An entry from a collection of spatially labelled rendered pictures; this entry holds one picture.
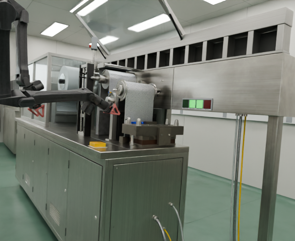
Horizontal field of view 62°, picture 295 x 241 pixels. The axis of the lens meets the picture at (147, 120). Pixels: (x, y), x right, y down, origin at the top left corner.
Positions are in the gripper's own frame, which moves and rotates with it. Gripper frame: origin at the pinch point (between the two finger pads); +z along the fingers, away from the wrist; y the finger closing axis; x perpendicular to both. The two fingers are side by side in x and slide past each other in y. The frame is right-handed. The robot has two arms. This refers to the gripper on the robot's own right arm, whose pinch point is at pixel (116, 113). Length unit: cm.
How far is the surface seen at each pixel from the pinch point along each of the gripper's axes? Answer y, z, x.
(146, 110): -1.5, 20.4, 14.1
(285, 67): 82, 26, 46
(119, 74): -26.7, 0.1, 32.4
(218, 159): -123, 275, 56
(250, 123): -71, 244, 117
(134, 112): -1.2, 12.1, 7.4
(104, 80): -29.3, -7.0, 22.6
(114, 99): -9.6, -1.5, 9.6
